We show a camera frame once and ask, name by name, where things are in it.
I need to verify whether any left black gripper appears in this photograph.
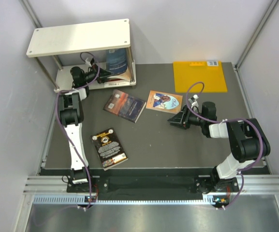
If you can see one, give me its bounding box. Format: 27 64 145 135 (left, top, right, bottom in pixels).
82 63 114 84

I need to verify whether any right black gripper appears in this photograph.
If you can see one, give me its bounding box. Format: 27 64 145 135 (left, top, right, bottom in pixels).
167 105 206 130

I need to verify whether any blue hardcover book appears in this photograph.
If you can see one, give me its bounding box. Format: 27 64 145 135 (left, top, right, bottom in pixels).
106 48 128 75

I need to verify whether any red and cream book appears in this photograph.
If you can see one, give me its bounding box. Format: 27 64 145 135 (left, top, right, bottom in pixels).
108 69 131 82

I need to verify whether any black treehouse paperback book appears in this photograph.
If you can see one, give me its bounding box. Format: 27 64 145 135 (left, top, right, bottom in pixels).
91 128 128 171

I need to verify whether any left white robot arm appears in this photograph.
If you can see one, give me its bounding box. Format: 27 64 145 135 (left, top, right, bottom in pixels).
56 64 114 192

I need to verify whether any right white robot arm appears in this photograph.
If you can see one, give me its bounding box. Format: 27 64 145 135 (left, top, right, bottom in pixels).
168 101 270 193

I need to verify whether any white book with coloured stripes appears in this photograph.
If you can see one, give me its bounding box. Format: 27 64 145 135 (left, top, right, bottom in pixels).
104 78 130 88

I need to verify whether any orange illustrated children's book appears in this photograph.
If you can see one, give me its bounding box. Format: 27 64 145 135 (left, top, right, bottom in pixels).
146 90 183 114

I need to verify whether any dark sunset cover book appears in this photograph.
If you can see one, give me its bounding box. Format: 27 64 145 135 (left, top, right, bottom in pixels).
103 89 147 123

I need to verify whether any white two-tier shelf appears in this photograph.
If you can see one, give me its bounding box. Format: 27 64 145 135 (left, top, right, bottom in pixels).
26 19 136 89

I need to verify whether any yellow file folder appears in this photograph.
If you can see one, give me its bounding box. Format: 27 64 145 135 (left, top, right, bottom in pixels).
173 60 228 93

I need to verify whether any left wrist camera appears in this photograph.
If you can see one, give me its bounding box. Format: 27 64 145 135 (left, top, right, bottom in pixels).
85 58 95 67

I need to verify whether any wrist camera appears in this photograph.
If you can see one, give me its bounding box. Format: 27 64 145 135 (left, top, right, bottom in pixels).
85 58 95 67
188 94 199 108

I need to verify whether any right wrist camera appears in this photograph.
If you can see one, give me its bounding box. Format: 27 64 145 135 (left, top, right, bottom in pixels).
188 94 199 108

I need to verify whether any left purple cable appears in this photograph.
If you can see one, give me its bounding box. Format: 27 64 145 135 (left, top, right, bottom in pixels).
56 52 100 210

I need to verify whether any purple cable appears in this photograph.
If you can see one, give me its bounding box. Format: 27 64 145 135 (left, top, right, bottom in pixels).
185 82 267 211
56 52 100 210

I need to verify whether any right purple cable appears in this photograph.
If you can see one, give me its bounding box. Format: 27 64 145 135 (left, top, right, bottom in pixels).
185 82 267 211

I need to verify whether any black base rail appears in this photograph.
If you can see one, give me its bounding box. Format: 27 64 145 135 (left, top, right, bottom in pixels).
64 168 239 196

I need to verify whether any grey slotted cable duct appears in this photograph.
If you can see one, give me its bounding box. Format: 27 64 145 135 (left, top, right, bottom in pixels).
33 195 215 205

